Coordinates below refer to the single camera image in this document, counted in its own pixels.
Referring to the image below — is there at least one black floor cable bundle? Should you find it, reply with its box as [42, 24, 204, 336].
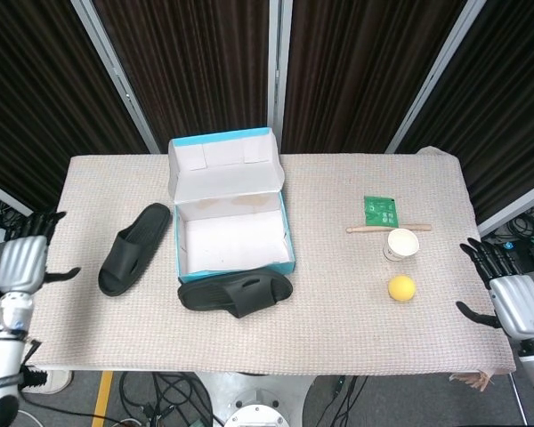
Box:
[506, 208, 534, 250]
[117, 371, 217, 427]
[0, 189, 32, 244]

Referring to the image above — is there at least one yellow floor tape strip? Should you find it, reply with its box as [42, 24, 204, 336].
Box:
[91, 371, 116, 427]

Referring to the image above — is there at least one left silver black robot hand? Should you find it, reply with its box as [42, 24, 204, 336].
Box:
[0, 210, 82, 294]

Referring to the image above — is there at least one black cable with green plug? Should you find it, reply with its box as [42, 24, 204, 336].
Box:
[331, 375, 355, 401]

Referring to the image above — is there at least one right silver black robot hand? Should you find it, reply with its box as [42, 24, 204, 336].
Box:
[455, 238, 534, 339]

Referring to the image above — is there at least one wooden stick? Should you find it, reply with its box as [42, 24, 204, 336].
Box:
[345, 223, 433, 235]

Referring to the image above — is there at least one white sneaker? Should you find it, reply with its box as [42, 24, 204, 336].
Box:
[24, 368, 75, 395]

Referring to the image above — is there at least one green sachet packet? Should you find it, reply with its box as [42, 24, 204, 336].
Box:
[362, 194, 401, 226]

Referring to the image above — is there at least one black rubber slipper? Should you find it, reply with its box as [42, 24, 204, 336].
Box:
[176, 268, 295, 319]
[97, 202, 172, 297]

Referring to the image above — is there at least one white paper cup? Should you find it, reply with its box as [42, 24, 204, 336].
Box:
[382, 228, 420, 263]

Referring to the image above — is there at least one light blue shoe box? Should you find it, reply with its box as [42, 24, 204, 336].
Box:
[166, 126, 296, 286]

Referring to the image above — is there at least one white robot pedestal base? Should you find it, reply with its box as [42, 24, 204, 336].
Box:
[195, 371, 324, 427]

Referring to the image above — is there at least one yellow ball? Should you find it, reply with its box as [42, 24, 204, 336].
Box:
[386, 275, 417, 304]

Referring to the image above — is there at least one brown frayed scrap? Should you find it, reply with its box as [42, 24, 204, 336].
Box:
[448, 371, 495, 392]

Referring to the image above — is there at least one beige woven tablecloth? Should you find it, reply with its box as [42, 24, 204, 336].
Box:
[15, 146, 517, 375]

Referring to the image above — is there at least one dark ribbed partition panel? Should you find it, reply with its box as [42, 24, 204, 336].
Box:
[386, 0, 534, 237]
[269, 0, 490, 155]
[70, 0, 281, 155]
[0, 0, 161, 228]

